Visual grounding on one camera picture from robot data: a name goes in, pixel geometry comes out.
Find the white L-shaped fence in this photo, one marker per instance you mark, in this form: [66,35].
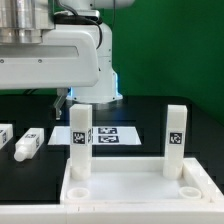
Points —
[114,213]

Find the black camera on stand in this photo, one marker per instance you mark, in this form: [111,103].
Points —
[65,17]

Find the white flat base tag plate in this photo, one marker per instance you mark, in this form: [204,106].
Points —
[102,135]

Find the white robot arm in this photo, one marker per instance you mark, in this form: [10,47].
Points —
[25,21]

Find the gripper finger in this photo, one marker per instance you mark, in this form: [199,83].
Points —
[60,99]

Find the white square desk top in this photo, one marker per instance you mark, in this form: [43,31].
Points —
[135,180]

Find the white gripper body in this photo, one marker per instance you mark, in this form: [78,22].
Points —
[66,57]

